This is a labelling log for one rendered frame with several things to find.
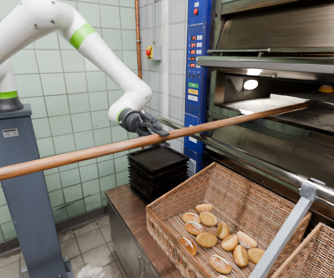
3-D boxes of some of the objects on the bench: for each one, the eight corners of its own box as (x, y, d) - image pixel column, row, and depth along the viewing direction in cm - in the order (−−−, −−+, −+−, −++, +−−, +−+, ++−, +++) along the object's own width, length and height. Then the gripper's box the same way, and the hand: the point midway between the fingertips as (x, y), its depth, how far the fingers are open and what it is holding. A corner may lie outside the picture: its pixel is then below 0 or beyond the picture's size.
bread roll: (218, 248, 103) (217, 233, 105) (196, 247, 103) (196, 232, 105) (216, 246, 108) (215, 231, 110) (195, 245, 109) (195, 230, 111)
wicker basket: (211, 198, 143) (215, 160, 133) (300, 262, 99) (315, 212, 89) (144, 229, 118) (142, 185, 108) (224, 333, 74) (233, 274, 64)
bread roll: (212, 214, 129) (215, 212, 123) (195, 216, 128) (197, 214, 122) (210, 205, 132) (213, 202, 126) (194, 207, 131) (196, 204, 125)
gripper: (142, 101, 88) (176, 114, 70) (143, 138, 94) (175, 160, 75) (124, 103, 84) (155, 117, 66) (126, 142, 90) (156, 165, 72)
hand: (160, 137), depth 73 cm, fingers closed on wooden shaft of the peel, 3 cm apart
